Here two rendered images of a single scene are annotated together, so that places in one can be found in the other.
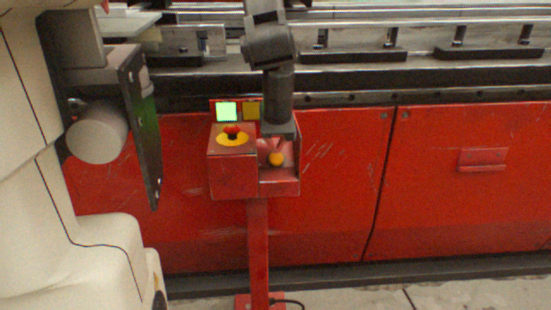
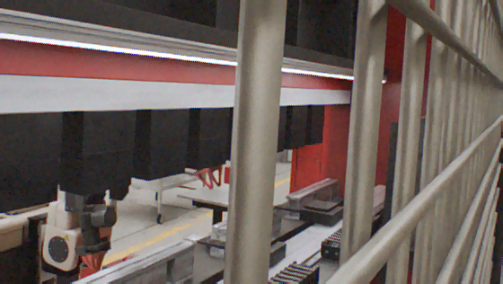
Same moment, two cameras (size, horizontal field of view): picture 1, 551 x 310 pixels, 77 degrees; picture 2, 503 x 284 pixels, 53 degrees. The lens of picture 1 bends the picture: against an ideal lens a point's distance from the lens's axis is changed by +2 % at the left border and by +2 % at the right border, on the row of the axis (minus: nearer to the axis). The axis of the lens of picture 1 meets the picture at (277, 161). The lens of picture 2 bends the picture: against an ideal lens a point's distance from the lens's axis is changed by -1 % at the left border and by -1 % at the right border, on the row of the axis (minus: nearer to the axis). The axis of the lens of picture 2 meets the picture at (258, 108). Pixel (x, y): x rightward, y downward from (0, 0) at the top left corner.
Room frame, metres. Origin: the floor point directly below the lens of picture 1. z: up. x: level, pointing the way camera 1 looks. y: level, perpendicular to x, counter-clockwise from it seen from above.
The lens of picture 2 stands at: (1.89, -1.09, 1.42)
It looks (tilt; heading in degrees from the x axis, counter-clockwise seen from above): 3 degrees down; 122
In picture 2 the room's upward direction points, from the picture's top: 4 degrees clockwise
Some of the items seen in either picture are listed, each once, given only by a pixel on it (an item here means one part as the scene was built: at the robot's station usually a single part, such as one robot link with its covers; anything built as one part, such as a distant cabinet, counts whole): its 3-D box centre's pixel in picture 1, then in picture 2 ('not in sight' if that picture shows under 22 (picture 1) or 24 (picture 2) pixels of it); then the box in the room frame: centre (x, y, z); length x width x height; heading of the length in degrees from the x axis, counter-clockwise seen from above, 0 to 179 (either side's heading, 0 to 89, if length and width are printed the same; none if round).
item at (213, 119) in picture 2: not in sight; (201, 135); (1.02, 0.02, 1.26); 0.15 x 0.09 x 0.17; 95
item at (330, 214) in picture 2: (144, 1); (300, 208); (1.15, 0.41, 1.01); 0.26 x 0.12 x 0.05; 5
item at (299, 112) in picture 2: not in sight; (288, 125); (0.97, 0.62, 1.26); 0.15 x 0.09 x 0.17; 95
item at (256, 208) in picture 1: (257, 257); not in sight; (0.70, 0.05, 0.39); 0.05 x 0.05 x 0.54; 5
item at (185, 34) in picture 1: (154, 41); (249, 228); (0.99, 0.34, 0.92); 0.39 x 0.06 x 0.10; 95
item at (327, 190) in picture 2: not in sight; (313, 197); (0.94, 0.94, 0.92); 0.50 x 0.06 x 0.10; 95
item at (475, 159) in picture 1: (483, 159); not in sight; (0.92, -0.64, 0.59); 0.15 x 0.02 x 0.07; 95
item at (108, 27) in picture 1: (110, 23); (221, 197); (0.84, 0.38, 1.00); 0.26 x 0.18 x 0.01; 5
